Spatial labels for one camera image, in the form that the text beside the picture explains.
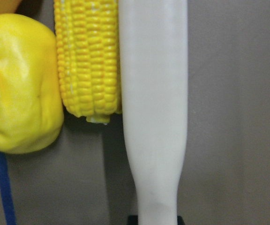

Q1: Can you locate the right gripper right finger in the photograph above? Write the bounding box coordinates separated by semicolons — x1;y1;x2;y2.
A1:
177;216;185;225

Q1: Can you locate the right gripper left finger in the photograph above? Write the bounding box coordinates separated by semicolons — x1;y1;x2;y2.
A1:
127;215;138;225

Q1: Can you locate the yellow toy potato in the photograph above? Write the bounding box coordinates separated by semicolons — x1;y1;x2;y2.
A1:
0;14;64;154

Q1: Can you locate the tan toy ginger root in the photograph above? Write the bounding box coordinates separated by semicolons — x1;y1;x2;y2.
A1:
0;0;22;14

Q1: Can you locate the beige hand brush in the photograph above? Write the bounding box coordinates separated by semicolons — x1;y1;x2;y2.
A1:
119;0;188;225

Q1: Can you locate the yellow toy corn cob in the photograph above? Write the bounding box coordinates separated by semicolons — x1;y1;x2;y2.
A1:
53;0;121;124

